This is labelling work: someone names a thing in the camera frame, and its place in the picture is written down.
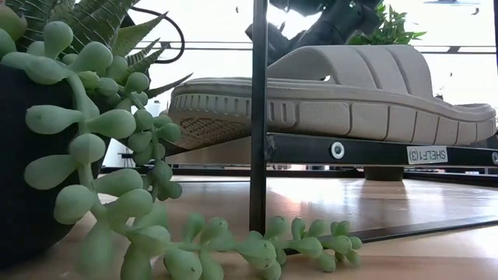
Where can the wooden shelf with black frame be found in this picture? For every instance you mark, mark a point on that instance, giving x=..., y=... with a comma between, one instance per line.
x=258, y=186

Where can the white shelf label sticker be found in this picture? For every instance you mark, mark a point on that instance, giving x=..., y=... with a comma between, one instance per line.
x=427, y=155

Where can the potted green succulent plant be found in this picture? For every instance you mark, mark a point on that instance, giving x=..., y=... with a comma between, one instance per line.
x=113, y=124

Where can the grey rubber slide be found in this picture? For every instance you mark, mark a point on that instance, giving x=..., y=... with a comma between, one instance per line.
x=350, y=97

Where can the black metal table frame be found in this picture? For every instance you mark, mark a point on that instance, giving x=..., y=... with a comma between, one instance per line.
x=218, y=171

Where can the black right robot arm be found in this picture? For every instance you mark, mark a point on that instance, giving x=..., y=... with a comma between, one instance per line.
x=342, y=19

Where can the potted leafy green plant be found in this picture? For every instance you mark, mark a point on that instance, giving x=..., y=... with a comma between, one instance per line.
x=393, y=31

